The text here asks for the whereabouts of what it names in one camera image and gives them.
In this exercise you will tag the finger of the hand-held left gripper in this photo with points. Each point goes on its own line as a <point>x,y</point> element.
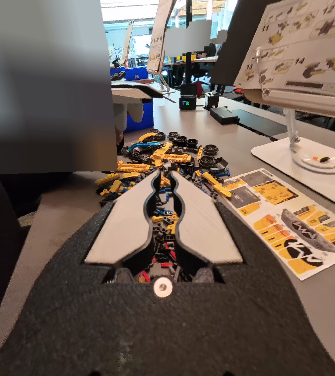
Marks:
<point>129,96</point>

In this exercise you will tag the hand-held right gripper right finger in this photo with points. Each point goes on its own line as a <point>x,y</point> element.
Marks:
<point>205,232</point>

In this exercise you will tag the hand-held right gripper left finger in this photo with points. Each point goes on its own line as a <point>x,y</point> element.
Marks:
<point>123,229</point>

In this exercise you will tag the pile of toy building bricks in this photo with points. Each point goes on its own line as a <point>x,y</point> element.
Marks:
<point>170,154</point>

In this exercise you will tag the blue plastic bin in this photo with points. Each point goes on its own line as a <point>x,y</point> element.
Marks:
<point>147,117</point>
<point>132,72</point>

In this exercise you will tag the heap of small toy pins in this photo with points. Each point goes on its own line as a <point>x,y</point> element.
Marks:
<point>163,249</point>

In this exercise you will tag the wooden book stand with booklet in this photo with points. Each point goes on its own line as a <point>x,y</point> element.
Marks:
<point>158,38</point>
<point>127,41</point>

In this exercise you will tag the black device with green display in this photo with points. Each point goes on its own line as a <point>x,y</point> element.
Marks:
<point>187,102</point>

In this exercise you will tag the black pole stand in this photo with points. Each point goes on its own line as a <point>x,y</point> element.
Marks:
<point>188,88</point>

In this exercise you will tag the yellow grey sticker sheet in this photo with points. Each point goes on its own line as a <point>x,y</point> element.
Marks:
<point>273,211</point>

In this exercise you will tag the black white charger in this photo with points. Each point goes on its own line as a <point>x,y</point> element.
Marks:
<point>211,100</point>

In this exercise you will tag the black flat box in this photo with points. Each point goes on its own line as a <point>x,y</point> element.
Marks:
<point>223,115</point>

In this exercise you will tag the black monitor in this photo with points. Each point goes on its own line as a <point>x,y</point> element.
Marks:
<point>235,44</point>

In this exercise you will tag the white book stand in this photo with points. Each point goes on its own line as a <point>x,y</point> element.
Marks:
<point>317,182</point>

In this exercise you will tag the small yellow black toy piece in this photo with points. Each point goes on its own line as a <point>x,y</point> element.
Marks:
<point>325,159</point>

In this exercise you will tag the toy instruction booklet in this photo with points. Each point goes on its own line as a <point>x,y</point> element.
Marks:
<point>302,38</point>

